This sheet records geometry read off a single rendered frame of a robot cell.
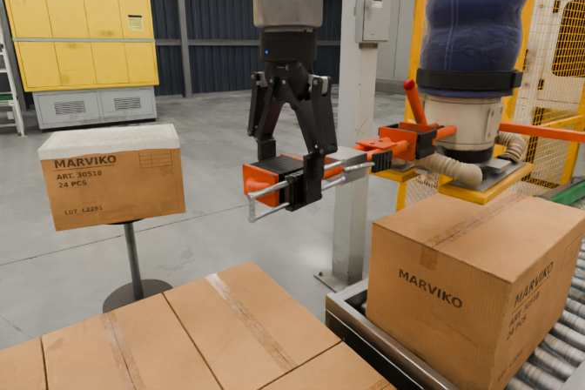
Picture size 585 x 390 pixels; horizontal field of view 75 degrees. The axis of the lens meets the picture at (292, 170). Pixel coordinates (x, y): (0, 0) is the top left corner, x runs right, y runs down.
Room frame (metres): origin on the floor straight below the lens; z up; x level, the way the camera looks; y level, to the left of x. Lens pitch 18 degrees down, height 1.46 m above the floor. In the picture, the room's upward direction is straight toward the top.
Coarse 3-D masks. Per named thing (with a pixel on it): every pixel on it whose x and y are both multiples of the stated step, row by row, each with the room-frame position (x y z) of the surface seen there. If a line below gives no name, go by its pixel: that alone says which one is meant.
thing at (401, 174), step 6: (396, 168) 0.90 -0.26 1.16; (402, 168) 0.90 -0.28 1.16; (408, 168) 0.91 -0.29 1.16; (414, 168) 0.92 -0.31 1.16; (372, 174) 0.92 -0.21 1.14; (378, 174) 0.91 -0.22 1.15; (384, 174) 0.90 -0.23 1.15; (390, 174) 0.89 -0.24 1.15; (396, 174) 0.88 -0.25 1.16; (402, 174) 0.87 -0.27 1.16; (408, 174) 0.88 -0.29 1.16; (414, 174) 0.90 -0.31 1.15; (420, 174) 0.92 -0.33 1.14; (396, 180) 0.87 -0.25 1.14; (402, 180) 0.86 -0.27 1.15
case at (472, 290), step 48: (384, 240) 1.00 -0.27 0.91; (432, 240) 0.92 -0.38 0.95; (480, 240) 0.92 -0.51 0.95; (528, 240) 0.92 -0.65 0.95; (576, 240) 1.06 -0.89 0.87; (384, 288) 0.99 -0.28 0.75; (432, 288) 0.87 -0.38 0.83; (480, 288) 0.78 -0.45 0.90; (528, 288) 0.82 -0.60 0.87; (432, 336) 0.86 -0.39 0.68; (480, 336) 0.77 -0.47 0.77; (528, 336) 0.88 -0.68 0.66; (480, 384) 0.75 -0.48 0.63
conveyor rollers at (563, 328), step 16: (576, 272) 1.39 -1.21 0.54; (576, 288) 1.31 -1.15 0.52; (576, 304) 1.17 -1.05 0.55; (560, 320) 1.12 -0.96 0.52; (576, 320) 1.09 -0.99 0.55; (560, 336) 1.04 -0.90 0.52; (576, 336) 1.01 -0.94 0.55; (544, 352) 0.94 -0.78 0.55; (560, 352) 0.96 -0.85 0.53; (576, 352) 0.94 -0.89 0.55; (528, 368) 0.88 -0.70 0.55; (544, 368) 0.92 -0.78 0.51; (560, 368) 0.89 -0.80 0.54; (512, 384) 0.83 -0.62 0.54; (544, 384) 0.84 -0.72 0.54; (560, 384) 0.82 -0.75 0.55
